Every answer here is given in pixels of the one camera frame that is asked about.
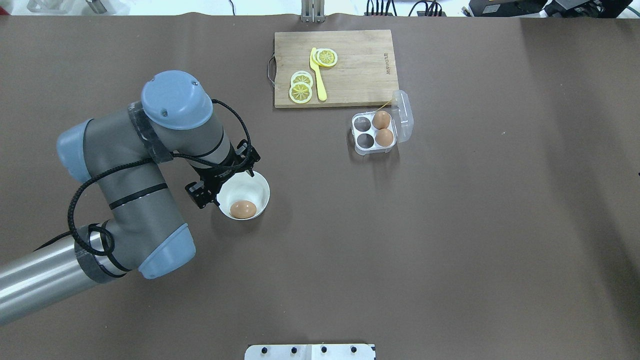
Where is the lemon slice handle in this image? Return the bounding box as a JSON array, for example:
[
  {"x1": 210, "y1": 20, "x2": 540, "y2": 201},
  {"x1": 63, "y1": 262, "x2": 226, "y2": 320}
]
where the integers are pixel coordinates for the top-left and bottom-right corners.
[
  {"x1": 288, "y1": 81, "x2": 313, "y2": 104},
  {"x1": 290, "y1": 70, "x2": 314, "y2": 87}
]

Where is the brown egg from bowl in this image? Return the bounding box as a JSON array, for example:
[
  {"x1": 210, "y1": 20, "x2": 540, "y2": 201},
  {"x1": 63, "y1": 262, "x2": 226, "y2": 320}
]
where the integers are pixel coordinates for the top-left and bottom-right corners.
[{"x1": 229, "y1": 200, "x2": 258, "y2": 220}]

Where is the yellow plastic knife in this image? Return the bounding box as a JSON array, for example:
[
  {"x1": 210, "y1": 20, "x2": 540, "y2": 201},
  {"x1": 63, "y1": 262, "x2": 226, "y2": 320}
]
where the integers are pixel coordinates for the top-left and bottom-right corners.
[{"x1": 309, "y1": 47, "x2": 328, "y2": 102}]

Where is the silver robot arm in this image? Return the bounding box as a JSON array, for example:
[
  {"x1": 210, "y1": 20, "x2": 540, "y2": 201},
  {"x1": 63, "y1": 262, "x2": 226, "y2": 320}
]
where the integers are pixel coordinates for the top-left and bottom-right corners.
[{"x1": 1, "y1": 70, "x2": 261, "y2": 325}]

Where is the clear plastic egg box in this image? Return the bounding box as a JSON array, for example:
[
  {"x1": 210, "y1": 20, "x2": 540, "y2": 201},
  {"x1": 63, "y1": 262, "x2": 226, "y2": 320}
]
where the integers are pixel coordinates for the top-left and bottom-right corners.
[{"x1": 350, "y1": 89, "x2": 415, "y2": 156}]

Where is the aluminium frame post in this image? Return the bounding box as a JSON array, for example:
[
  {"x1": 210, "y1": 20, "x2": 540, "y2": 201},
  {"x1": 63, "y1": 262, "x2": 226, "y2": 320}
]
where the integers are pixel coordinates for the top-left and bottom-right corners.
[{"x1": 301, "y1": 0, "x2": 326, "y2": 24}]

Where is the black usb hub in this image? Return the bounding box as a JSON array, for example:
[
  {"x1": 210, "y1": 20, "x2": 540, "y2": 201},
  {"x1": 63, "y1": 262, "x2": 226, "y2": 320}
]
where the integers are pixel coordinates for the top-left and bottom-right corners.
[{"x1": 363, "y1": 0, "x2": 398, "y2": 17}]

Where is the lemon slice far side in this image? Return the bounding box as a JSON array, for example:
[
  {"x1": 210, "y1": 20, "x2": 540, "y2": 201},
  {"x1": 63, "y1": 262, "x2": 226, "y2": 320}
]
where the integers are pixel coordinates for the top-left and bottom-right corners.
[{"x1": 311, "y1": 48, "x2": 338, "y2": 68}]

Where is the black camera cable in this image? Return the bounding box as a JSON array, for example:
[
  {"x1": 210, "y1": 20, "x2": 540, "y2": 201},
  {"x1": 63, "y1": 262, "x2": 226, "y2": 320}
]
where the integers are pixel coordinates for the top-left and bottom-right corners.
[{"x1": 35, "y1": 99, "x2": 253, "y2": 273}]

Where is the white ceramic bowl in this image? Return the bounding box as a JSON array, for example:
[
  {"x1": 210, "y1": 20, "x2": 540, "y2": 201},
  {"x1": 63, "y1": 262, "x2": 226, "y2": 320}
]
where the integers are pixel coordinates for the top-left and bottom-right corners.
[{"x1": 217, "y1": 171, "x2": 271, "y2": 221}]

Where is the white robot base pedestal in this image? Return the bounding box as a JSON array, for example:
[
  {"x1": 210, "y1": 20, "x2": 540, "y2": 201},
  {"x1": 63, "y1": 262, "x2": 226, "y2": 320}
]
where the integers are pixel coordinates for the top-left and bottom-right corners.
[{"x1": 244, "y1": 343, "x2": 377, "y2": 360}]

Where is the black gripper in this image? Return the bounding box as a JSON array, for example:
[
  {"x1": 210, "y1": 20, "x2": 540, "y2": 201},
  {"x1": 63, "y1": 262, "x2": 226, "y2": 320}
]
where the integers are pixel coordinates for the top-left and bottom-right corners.
[{"x1": 192, "y1": 150, "x2": 256, "y2": 191}]

